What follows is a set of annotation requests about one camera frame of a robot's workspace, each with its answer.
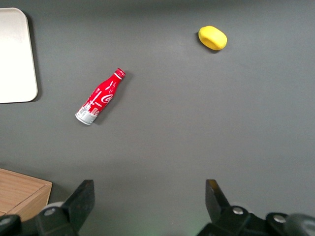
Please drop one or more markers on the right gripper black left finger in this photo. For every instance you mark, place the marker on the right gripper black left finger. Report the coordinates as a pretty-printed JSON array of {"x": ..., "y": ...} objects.
[{"x": 78, "y": 206}]

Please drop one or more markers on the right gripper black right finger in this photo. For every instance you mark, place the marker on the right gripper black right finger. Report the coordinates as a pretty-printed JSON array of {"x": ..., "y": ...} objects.
[{"x": 219, "y": 209}]

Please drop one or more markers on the red coke bottle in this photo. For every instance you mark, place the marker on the red coke bottle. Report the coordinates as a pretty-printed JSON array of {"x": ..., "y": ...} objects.
[{"x": 102, "y": 97}]

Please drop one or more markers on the beige plastic tray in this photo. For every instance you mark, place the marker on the beige plastic tray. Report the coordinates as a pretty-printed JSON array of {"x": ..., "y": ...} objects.
[{"x": 14, "y": 56}]

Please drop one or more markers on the wooden drawer cabinet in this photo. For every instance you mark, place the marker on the wooden drawer cabinet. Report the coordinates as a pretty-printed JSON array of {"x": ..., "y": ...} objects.
[{"x": 19, "y": 191}]

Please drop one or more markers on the yellow lemon toy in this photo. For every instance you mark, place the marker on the yellow lemon toy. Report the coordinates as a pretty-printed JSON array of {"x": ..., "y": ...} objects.
[{"x": 212, "y": 38}]

